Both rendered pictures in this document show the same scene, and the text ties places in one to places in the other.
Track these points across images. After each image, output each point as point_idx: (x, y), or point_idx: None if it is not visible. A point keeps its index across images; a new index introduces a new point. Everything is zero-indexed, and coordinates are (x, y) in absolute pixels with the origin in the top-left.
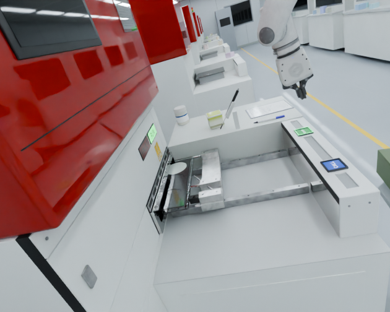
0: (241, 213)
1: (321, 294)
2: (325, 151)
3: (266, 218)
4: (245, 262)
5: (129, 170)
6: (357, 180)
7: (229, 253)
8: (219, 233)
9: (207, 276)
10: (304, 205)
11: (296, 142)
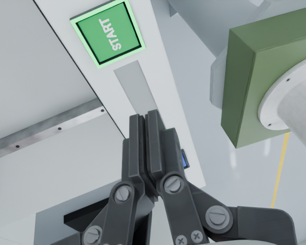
0: (21, 156)
1: None
2: (164, 125)
3: (64, 152)
4: (66, 194)
5: None
6: (191, 179)
7: (45, 194)
8: (12, 184)
9: (37, 212)
10: (112, 123)
11: (95, 94)
